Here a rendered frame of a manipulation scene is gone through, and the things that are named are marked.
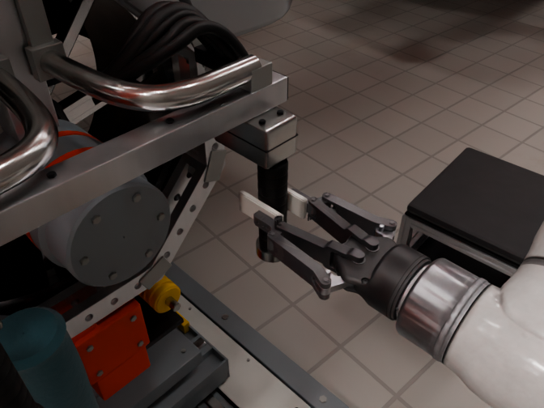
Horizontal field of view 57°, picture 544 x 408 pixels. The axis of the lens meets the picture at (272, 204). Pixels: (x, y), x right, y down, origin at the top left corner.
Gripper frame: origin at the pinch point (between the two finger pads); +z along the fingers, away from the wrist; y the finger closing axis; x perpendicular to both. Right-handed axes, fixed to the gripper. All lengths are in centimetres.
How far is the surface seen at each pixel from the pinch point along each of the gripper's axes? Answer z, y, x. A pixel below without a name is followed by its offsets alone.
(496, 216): -6, 80, -49
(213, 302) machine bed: 44, 21, -75
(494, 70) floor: 61, 244, -83
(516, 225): -11, 81, -49
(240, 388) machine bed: 19, 8, -75
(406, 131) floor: 61, 153, -83
